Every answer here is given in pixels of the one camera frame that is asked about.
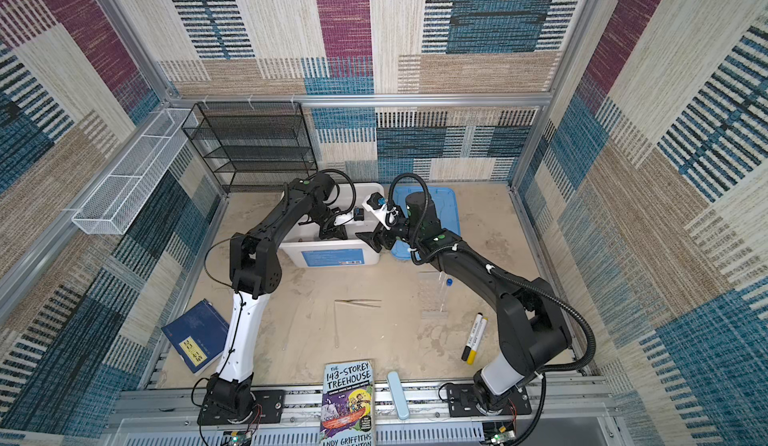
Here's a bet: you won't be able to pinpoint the clear test tube rack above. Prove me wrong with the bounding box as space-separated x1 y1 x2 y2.
417 271 449 319

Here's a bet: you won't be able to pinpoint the blue capped test tube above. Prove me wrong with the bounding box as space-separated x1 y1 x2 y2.
437 276 453 314

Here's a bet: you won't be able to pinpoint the white plastic storage bin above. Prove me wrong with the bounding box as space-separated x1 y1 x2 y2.
279 183 384 268

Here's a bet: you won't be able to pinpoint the metal tweezers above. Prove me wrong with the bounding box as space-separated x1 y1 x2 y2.
334 299 381 308

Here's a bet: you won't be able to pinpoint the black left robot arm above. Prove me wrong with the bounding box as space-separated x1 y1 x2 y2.
201 169 347 423

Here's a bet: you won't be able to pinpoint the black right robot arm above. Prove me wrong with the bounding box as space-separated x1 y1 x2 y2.
357 191 597 413

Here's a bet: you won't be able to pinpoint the blue plastic bin lid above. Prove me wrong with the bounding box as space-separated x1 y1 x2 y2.
391 184 461 261

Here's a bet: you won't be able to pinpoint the black mesh shelf rack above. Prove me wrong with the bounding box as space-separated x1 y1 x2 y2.
181 101 318 193

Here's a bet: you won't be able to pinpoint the black capped white marker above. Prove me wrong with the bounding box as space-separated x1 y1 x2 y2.
461 312 484 362

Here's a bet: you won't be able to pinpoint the yellow capped white marker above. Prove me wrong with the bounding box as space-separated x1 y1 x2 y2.
466 315 488 365

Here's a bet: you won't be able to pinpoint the light blue case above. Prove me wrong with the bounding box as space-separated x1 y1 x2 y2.
387 371 410 421

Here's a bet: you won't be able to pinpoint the treehouse paperback book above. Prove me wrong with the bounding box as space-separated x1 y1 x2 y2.
319 360 376 446

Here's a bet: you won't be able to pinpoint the dark blue notebook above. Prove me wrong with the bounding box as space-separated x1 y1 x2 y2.
161 299 229 375

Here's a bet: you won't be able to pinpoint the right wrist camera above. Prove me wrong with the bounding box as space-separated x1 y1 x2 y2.
363 192 398 230

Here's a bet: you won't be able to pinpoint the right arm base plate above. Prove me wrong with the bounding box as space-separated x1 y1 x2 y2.
437 382 533 418

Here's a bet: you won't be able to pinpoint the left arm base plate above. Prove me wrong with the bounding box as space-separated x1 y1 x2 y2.
196 389 285 427

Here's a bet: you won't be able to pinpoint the white wire wall basket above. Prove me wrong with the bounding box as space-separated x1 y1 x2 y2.
72 108 190 235

